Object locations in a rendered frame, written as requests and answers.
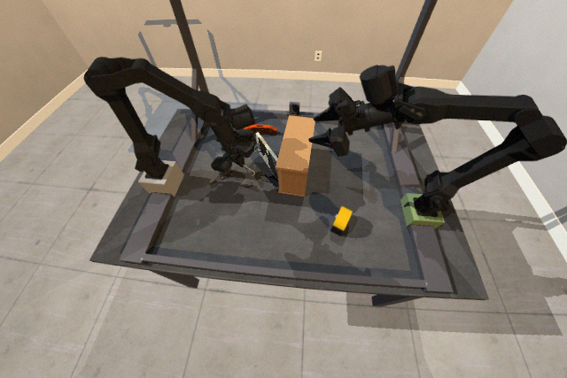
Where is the wooden post with metal hook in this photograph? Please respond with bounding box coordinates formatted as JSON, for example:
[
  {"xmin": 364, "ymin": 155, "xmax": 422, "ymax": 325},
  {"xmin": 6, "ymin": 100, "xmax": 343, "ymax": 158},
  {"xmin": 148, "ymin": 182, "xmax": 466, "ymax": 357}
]
[{"xmin": 216, "ymin": 154, "xmax": 255, "ymax": 180}]

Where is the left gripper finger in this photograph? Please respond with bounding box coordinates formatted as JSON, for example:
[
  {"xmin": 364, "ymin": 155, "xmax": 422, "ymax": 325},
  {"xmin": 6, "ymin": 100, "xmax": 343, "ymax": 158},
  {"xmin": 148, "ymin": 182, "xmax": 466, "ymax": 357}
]
[
  {"xmin": 308, "ymin": 128, "xmax": 334, "ymax": 150},
  {"xmin": 314, "ymin": 107, "xmax": 339, "ymax": 121}
]

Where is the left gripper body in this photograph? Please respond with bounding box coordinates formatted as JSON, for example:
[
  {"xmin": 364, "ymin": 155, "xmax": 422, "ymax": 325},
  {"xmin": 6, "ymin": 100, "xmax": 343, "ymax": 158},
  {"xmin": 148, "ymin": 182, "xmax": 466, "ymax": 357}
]
[{"xmin": 330, "ymin": 101, "xmax": 373, "ymax": 157}]

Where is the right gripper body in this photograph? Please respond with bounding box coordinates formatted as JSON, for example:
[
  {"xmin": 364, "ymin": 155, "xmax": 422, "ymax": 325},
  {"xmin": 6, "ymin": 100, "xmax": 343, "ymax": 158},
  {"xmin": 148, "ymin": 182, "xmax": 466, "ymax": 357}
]
[{"xmin": 211, "ymin": 128, "xmax": 254, "ymax": 173}]

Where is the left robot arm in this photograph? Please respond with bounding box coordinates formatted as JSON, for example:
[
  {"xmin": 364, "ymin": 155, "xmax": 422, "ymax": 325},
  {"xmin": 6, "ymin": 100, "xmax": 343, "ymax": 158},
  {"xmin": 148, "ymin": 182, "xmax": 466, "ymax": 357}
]
[{"xmin": 329, "ymin": 66, "xmax": 567, "ymax": 217}]

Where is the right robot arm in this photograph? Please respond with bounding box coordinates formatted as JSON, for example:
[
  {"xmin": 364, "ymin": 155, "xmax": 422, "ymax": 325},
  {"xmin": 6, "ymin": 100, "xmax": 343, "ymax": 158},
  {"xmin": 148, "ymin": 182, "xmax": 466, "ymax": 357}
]
[{"xmin": 83, "ymin": 57, "xmax": 257, "ymax": 180}]

